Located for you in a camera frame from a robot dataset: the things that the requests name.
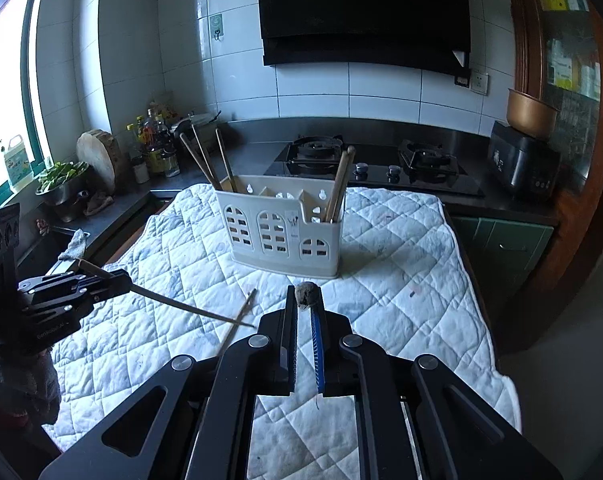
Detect black rice cooker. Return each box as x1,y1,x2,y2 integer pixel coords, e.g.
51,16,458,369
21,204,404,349
488,120,562,202

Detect black gas stove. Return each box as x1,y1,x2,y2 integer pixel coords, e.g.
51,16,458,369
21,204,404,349
275,134,486,197

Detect black range hood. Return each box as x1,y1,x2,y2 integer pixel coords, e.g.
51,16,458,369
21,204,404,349
234,0,495,68

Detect green leafy vegetables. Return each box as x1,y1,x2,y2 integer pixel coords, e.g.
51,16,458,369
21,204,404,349
35,160,89,192

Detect green base cabinet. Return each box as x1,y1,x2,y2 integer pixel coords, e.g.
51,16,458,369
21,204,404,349
450,214,555,313

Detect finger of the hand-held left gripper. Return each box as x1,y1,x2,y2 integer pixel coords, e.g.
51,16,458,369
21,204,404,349
16,269,133,298
20,287,133,327

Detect large cooking oil bottle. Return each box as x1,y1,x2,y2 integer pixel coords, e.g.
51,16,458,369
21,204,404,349
146,109,177,174

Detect white detergent jug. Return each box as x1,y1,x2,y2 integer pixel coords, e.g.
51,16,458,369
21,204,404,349
2,135,35,192

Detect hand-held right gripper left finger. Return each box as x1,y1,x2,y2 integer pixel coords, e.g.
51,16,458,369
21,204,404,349
38,284,299,480

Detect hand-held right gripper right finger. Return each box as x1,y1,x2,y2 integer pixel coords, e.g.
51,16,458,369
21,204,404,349
310,304,565,480

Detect person's left forearm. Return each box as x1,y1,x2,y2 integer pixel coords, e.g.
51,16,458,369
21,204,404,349
0,350,61,443

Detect steel kitchen sink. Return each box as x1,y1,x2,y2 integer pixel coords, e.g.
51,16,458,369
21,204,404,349
16,225,84,281

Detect grey dish rag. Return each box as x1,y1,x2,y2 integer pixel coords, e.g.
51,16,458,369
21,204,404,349
58,229,92,262

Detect round wooden cutting board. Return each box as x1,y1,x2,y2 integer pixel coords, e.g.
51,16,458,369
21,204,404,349
76,130,123,194

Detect wooden glass-door cabinet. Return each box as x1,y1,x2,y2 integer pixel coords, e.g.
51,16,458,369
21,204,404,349
501,0,603,311

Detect kitchen window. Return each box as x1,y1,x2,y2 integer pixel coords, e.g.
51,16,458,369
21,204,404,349
0,0,49,196

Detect white plastic utensil holder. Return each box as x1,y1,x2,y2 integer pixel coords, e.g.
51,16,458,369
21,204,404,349
215,174,347,279

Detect gnarled wood piece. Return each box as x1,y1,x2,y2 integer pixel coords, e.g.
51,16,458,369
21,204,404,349
82,191,115,217

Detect metal bowl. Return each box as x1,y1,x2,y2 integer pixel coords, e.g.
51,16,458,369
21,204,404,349
36,175,89,222

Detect white quilted cloth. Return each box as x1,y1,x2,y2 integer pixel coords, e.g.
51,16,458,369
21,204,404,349
41,182,525,480

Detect copper inner pot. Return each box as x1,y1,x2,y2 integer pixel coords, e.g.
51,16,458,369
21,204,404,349
506,87,562,139

